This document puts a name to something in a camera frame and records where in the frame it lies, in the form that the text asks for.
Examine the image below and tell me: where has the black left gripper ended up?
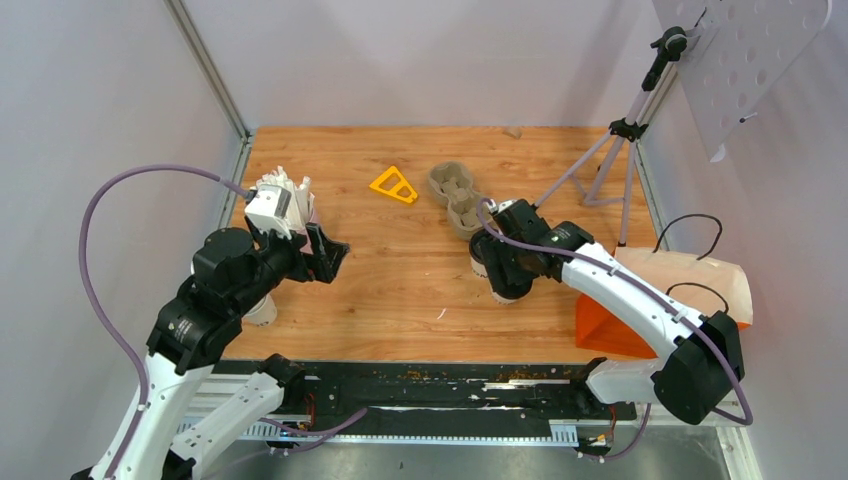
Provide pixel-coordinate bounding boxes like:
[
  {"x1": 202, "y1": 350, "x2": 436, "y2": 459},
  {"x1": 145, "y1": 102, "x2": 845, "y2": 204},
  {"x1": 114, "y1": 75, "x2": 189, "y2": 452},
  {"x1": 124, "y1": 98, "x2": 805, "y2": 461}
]
[{"x1": 233, "y1": 217, "x2": 351, "y2": 313}]

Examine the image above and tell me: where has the white paper coffee cup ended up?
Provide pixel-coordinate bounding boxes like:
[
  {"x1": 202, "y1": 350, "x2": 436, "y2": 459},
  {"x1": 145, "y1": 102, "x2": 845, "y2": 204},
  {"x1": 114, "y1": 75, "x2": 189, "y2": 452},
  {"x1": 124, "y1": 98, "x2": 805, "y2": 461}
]
[{"x1": 470, "y1": 257, "x2": 488, "y2": 278}]

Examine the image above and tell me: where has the orange and white paper bag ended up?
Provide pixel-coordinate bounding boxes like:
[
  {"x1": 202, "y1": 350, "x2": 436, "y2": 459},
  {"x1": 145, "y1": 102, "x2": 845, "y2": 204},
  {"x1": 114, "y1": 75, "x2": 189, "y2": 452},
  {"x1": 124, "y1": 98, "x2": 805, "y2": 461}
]
[{"x1": 575, "y1": 247, "x2": 754, "y2": 359}]

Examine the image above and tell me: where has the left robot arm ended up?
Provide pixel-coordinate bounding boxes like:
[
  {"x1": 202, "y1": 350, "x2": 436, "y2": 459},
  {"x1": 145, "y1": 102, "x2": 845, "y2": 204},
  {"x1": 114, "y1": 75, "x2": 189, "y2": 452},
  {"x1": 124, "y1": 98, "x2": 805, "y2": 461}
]
[{"x1": 74, "y1": 223, "x2": 350, "y2": 479}]

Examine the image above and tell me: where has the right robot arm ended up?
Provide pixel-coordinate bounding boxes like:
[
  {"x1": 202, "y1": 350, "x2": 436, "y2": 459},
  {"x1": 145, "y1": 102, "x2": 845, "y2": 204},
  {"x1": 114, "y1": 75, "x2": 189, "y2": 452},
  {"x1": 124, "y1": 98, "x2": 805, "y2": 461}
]
[{"x1": 474, "y1": 198, "x2": 754, "y2": 426}]

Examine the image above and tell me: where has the pink cup of straws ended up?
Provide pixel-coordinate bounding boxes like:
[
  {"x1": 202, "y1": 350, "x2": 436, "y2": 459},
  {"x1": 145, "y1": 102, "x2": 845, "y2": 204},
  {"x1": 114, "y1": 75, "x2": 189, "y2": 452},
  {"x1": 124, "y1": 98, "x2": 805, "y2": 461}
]
[{"x1": 255, "y1": 165, "x2": 320, "y2": 230}]

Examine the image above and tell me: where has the stack of white paper cups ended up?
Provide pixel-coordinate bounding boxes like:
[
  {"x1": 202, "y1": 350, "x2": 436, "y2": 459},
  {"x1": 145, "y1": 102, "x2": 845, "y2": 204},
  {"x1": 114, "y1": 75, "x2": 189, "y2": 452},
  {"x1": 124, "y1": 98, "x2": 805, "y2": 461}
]
[{"x1": 243, "y1": 294, "x2": 277, "y2": 327}]

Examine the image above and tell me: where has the yellow plastic triangle piece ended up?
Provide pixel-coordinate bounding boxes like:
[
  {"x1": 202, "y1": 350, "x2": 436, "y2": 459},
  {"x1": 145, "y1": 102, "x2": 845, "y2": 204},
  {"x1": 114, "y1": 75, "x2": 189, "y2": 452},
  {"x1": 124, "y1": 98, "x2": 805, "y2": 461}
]
[{"x1": 369, "y1": 165, "x2": 419, "y2": 205}]

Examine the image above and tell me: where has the cardboard cup carrier stack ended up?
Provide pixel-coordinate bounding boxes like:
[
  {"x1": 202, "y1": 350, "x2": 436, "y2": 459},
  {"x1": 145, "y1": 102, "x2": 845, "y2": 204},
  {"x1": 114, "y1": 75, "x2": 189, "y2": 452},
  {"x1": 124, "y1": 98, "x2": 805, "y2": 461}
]
[{"x1": 427, "y1": 161, "x2": 483, "y2": 242}]

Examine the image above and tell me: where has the white perforated board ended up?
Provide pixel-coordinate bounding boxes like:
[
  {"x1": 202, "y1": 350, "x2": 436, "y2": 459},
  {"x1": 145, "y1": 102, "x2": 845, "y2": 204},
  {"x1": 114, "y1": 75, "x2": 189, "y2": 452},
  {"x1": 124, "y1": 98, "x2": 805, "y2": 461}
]
[{"x1": 653, "y1": 0, "x2": 833, "y2": 159}]

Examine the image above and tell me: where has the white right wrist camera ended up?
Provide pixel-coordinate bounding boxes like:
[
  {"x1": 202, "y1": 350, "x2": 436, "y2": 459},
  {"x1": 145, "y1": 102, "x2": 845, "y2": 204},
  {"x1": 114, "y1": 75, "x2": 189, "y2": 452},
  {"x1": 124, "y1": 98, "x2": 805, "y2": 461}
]
[{"x1": 484, "y1": 199, "x2": 515, "y2": 216}]

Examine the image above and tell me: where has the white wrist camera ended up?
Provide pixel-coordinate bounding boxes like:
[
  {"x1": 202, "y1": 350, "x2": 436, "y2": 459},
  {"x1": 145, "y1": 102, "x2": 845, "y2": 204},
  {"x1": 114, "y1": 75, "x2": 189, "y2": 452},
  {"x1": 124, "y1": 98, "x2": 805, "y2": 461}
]
[
  {"x1": 484, "y1": 199, "x2": 515, "y2": 216},
  {"x1": 245, "y1": 184, "x2": 292, "y2": 239}
]

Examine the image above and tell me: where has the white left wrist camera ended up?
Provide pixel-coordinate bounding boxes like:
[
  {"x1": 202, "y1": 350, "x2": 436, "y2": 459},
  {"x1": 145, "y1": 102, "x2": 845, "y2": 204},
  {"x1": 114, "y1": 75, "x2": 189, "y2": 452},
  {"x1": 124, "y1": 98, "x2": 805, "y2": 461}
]
[{"x1": 245, "y1": 184, "x2": 292, "y2": 239}]

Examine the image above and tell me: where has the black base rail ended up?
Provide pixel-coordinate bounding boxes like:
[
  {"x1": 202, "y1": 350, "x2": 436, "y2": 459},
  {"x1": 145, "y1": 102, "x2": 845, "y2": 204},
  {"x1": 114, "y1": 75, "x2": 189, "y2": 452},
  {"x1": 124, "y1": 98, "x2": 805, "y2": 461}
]
[{"x1": 251, "y1": 361, "x2": 640, "y2": 446}]

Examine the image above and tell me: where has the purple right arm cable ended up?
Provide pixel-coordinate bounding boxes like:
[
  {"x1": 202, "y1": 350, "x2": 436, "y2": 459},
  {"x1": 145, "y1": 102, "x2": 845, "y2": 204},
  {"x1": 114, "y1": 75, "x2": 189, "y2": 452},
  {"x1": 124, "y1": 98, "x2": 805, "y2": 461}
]
[{"x1": 476, "y1": 197, "x2": 755, "y2": 427}]

